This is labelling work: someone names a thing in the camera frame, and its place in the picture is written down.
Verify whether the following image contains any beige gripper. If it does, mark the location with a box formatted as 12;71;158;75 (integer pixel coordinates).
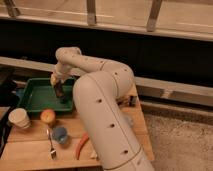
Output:
50;73;66;103

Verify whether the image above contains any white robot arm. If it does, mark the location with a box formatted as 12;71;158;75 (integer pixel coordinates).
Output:
51;47;154;171

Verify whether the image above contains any green plastic tray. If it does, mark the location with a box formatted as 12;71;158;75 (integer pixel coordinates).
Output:
18;78;75;113

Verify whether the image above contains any red yellow apple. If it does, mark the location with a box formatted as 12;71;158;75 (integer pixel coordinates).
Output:
40;109;56;124

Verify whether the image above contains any blue small cup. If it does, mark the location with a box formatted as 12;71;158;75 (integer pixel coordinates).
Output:
52;127;68;144

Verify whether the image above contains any white paper cup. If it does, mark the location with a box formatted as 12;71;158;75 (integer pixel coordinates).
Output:
8;108;31;129

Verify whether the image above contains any black object at left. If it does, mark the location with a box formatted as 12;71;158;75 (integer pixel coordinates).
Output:
0;67;17;156

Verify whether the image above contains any orange carrot toy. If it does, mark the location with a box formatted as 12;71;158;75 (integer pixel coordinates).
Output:
75;133;89;160

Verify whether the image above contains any silver metal fork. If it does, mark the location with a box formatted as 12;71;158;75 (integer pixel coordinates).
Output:
46;129;57;160

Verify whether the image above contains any dark brush with bristles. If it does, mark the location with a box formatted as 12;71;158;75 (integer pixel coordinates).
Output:
116;95;137;107

